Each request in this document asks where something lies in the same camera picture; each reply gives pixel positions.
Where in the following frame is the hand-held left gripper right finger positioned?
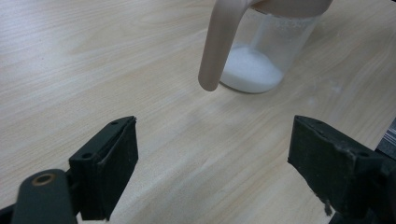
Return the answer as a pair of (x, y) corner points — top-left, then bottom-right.
(286, 114), (396, 219)

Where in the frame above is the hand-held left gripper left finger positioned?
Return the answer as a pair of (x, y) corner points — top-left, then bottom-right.
(68, 115), (140, 222)

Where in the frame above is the clear glass jar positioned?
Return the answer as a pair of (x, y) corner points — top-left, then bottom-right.
(218, 7), (322, 94)

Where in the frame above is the white powder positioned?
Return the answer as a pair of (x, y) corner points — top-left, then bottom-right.
(219, 43), (285, 94)

